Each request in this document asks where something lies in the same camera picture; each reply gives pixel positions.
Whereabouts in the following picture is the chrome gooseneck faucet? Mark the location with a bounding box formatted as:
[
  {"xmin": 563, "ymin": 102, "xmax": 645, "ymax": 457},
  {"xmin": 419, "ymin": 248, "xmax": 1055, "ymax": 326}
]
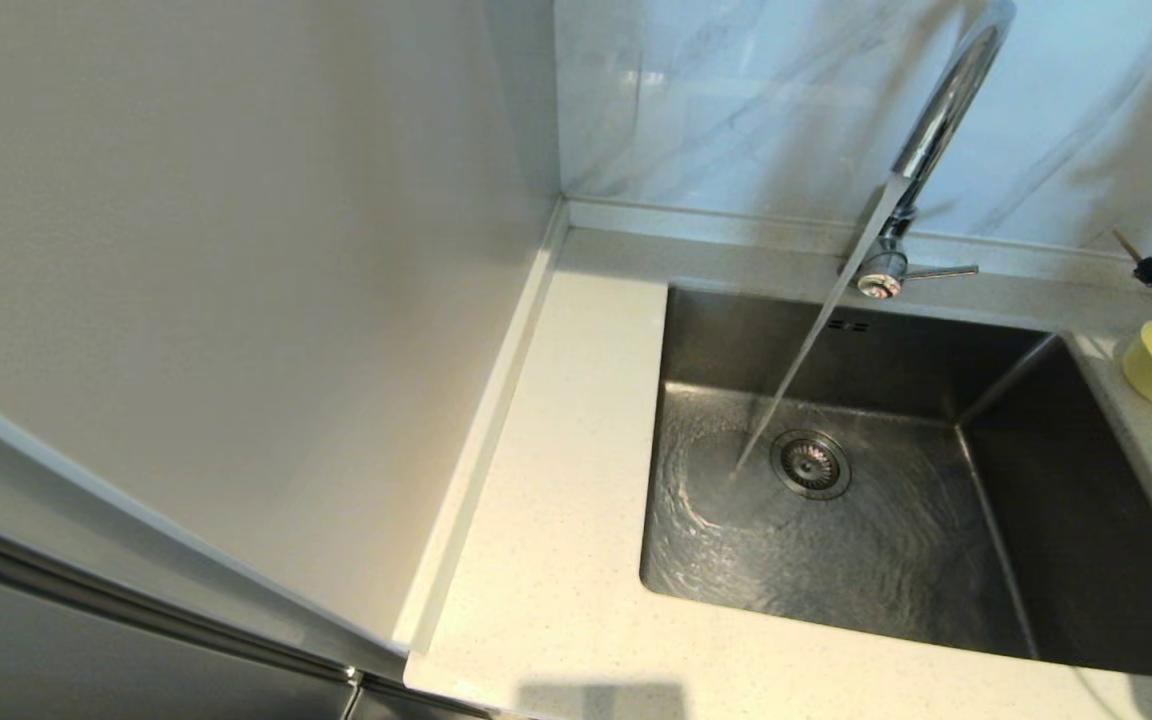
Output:
[{"xmin": 841, "ymin": 0, "xmax": 1019, "ymax": 301}]

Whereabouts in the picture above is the tall cabinet steel front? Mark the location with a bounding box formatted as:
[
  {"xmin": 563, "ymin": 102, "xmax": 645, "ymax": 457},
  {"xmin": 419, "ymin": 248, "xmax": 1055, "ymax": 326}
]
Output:
[{"xmin": 0, "ymin": 540, "xmax": 492, "ymax": 720}]

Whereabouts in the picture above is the chrome cabinet edge trim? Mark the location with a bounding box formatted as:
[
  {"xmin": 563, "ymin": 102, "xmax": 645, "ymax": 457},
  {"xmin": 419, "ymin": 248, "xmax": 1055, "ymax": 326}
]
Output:
[{"xmin": 0, "ymin": 515, "xmax": 362, "ymax": 691}]

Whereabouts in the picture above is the stainless steel sink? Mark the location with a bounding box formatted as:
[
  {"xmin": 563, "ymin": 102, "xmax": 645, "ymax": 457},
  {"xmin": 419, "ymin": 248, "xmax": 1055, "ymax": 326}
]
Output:
[{"xmin": 639, "ymin": 280, "xmax": 1152, "ymax": 681}]

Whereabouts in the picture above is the tall cabinet side panel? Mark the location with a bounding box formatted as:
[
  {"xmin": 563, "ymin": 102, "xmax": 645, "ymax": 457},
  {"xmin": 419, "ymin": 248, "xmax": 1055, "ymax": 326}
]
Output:
[{"xmin": 0, "ymin": 0, "xmax": 562, "ymax": 681}]

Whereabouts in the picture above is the round metal drain strainer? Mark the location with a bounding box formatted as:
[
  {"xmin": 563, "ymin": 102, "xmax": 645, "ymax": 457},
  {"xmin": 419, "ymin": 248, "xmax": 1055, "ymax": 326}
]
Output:
[{"xmin": 771, "ymin": 428, "xmax": 853, "ymax": 501}]

